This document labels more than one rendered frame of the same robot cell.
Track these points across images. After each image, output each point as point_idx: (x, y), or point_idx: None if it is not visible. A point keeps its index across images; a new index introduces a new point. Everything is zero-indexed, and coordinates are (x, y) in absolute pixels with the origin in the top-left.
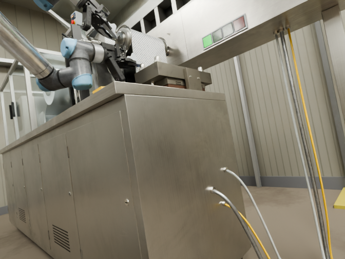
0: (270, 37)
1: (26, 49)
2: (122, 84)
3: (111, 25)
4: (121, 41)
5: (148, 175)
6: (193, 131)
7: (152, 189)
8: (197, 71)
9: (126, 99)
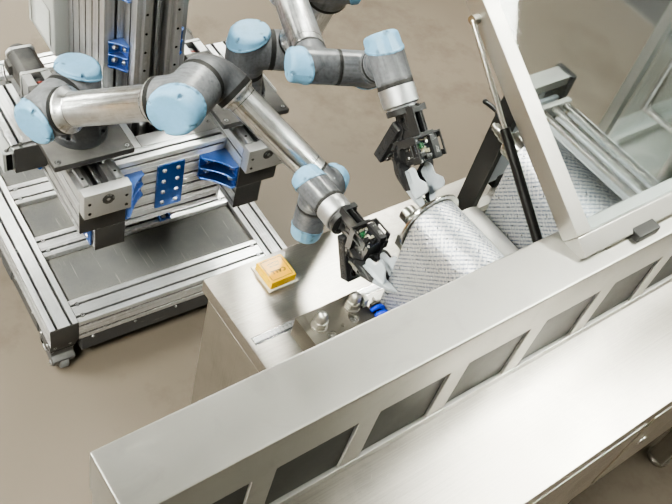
0: None
1: (272, 151)
2: (208, 290)
3: (416, 182)
4: None
5: (205, 374)
6: None
7: (205, 387)
8: None
9: (207, 304)
